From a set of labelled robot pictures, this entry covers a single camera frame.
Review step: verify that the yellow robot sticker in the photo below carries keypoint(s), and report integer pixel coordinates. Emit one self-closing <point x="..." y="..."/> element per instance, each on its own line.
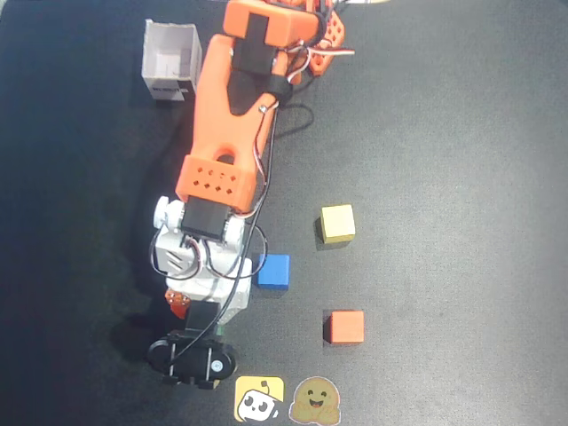
<point x="258" y="398"/>

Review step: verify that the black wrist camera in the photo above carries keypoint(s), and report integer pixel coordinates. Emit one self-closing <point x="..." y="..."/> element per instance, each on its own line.
<point x="191" y="361"/>

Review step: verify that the blue wooden cube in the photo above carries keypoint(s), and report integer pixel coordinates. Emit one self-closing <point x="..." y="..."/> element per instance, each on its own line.
<point x="273" y="270"/>

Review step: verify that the yellow wooden cube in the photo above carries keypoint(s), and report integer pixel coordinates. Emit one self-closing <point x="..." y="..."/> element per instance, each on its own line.
<point x="338" y="223"/>

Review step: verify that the white cardboard box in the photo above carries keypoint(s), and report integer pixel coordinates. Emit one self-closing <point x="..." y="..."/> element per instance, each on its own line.
<point x="171" y="62"/>

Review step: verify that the hugging face emoji sticker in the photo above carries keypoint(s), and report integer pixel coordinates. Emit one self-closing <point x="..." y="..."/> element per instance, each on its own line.
<point x="315" y="399"/>

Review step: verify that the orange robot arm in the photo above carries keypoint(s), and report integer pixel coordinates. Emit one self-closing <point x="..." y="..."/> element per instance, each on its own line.
<point x="217" y="120"/>

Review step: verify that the orange robot base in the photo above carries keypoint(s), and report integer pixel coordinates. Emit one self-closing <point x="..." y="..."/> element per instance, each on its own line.
<point x="333" y="33"/>

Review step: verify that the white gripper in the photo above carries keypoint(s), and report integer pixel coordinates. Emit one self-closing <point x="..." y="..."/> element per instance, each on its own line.
<point x="201" y="316"/>

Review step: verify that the black fabric mat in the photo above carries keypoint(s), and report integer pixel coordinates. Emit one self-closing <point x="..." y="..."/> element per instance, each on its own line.
<point x="444" y="177"/>

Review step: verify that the orange wooden cube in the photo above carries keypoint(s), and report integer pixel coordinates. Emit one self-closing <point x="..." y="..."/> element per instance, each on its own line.
<point x="347" y="327"/>

